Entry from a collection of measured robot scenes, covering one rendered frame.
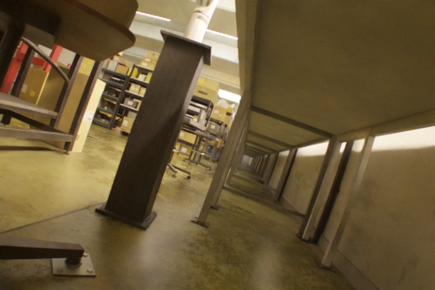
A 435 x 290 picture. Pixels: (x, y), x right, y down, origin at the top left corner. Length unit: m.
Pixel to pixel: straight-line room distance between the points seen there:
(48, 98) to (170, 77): 1.55
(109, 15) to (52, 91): 2.10
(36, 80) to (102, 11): 3.19
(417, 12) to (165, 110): 0.93
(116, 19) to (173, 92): 0.73
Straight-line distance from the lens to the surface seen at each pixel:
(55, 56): 4.18
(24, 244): 0.71
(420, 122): 1.26
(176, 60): 1.17
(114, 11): 0.44
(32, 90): 3.61
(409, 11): 0.72
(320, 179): 2.19
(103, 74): 7.33
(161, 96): 1.14
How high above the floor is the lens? 0.43
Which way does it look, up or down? 1 degrees up
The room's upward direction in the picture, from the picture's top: 20 degrees clockwise
